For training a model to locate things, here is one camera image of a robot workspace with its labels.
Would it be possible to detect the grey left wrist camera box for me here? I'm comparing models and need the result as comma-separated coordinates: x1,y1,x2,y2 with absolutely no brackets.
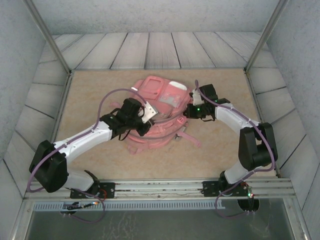
142,101,159,125

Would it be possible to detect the pink student backpack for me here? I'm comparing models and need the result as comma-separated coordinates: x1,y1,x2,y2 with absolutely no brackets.
108,74,203,157

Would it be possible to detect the aluminium frame post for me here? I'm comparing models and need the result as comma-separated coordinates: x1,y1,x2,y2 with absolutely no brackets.
24,0,73,76
244,0,290,75

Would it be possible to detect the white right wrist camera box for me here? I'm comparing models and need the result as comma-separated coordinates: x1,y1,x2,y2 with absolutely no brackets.
191,87,204,106

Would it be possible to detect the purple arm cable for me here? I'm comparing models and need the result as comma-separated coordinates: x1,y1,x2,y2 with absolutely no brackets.
194,79,278,219
26,87,149,223

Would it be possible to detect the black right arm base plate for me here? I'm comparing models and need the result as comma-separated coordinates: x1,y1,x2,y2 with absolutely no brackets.
201,179,254,199

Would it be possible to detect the aluminium front rail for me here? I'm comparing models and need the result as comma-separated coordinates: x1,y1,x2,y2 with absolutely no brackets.
23,177,297,201

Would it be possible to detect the aluminium side rail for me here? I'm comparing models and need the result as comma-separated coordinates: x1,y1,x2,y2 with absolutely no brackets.
243,69,285,179
37,69,75,181

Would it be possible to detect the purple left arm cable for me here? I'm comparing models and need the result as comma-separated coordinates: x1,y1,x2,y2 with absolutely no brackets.
26,87,149,223

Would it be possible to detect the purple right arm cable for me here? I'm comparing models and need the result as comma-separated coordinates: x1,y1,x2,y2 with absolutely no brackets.
194,79,278,219

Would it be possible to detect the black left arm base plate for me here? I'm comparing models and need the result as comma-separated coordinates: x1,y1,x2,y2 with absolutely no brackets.
69,181,116,200

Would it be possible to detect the white slotted cable duct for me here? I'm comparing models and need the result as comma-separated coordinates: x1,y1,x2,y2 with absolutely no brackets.
32,201,226,211

